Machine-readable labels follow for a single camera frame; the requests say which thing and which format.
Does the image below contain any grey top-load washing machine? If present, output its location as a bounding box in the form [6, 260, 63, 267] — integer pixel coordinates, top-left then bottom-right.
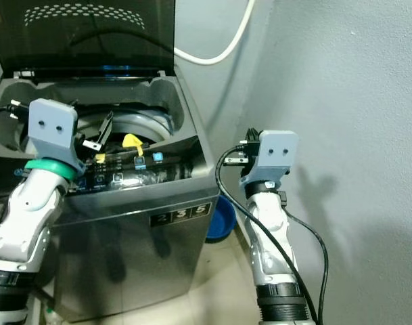
[0, 68, 221, 323]

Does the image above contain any yellow garment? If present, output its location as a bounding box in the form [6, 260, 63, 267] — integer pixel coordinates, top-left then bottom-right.
[95, 133, 143, 163]

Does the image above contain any black washer control panel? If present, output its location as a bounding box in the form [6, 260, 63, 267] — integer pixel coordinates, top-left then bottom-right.
[0, 135, 208, 202]

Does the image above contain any blue plastic basin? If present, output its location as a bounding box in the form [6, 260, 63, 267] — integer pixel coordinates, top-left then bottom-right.
[205, 195, 237, 244]

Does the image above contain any dark transparent washer lid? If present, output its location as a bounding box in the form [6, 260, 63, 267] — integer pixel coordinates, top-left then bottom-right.
[0, 0, 177, 83]

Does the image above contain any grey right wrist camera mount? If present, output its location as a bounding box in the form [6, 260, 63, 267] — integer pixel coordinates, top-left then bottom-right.
[239, 130, 300, 196]

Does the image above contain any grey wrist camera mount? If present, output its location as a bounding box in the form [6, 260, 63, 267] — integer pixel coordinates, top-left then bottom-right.
[27, 98, 87, 174]
[239, 130, 300, 196]

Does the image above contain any white washer tub ring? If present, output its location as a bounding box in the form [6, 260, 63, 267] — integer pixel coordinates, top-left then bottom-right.
[77, 108, 174, 153]

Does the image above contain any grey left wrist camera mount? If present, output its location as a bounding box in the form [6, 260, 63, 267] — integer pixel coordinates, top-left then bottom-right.
[27, 98, 87, 174]

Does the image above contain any white water hose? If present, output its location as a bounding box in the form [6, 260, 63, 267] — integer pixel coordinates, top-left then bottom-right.
[173, 0, 258, 66]

